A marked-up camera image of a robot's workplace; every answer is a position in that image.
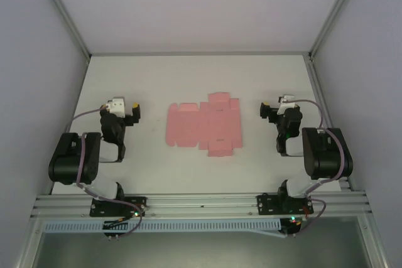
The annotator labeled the pink cardboard box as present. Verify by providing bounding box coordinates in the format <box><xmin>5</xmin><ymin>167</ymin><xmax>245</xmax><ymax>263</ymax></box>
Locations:
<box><xmin>165</xmin><ymin>92</ymin><xmax>244</xmax><ymax>158</ymax></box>

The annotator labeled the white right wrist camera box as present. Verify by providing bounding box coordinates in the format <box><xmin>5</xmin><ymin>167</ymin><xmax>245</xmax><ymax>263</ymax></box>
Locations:
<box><xmin>277</xmin><ymin>94</ymin><xmax>297</xmax><ymax>115</ymax></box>

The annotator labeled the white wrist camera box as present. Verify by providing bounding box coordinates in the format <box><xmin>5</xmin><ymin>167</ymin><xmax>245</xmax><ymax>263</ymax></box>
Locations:
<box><xmin>105</xmin><ymin>96</ymin><xmax>127</xmax><ymax>119</ymax></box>
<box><xmin>277</xmin><ymin>94</ymin><xmax>297</xmax><ymax>115</ymax></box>

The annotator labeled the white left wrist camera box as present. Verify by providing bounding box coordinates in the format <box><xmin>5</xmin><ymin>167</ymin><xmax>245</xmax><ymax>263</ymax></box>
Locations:
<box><xmin>105</xmin><ymin>96</ymin><xmax>127</xmax><ymax>119</ymax></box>

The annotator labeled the aluminium side rail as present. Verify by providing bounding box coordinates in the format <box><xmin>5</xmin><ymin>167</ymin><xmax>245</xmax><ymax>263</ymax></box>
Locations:
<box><xmin>306</xmin><ymin>56</ymin><xmax>353</xmax><ymax>192</ymax></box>

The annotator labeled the aluminium back rail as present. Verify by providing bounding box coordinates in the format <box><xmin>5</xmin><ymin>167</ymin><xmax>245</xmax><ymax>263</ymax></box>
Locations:
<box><xmin>89</xmin><ymin>50</ymin><xmax>312</xmax><ymax>58</ymax></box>

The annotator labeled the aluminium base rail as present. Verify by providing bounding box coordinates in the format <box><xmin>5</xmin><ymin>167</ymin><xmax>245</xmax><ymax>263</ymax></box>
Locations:
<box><xmin>31</xmin><ymin>190</ymin><xmax>372</xmax><ymax>218</ymax></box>

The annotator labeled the aluminium frame post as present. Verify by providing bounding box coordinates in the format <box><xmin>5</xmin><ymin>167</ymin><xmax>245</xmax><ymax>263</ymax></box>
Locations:
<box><xmin>307</xmin><ymin>0</ymin><xmax>365</xmax><ymax>60</ymax></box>
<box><xmin>40</xmin><ymin>0</ymin><xmax>92</xmax><ymax>60</ymax></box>
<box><xmin>17</xmin><ymin>217</ymin><xmax>43</xmax><ymax>268</ymax></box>
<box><xmin>357</xmin><ymin>216</ymin><xmax>389</xmax><ymax>268</ymax></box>

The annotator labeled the white slotted cable duct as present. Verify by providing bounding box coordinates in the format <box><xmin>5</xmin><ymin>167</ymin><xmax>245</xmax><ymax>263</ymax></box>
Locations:
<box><xmin>41</xmin><ymin>220</ymin><xmax>283</xmax><ymax>236</ymax></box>

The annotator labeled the aluminium lower frame post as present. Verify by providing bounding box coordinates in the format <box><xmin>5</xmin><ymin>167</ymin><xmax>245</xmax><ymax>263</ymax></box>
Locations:
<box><xmin>17</xmin><ymin>217</ymin><xmax>43</xmax><ymax>268</ymax></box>
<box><xmin>357</xmin><ymin>216</ymin><xmax>389</xmax><ymax>268</ymax></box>

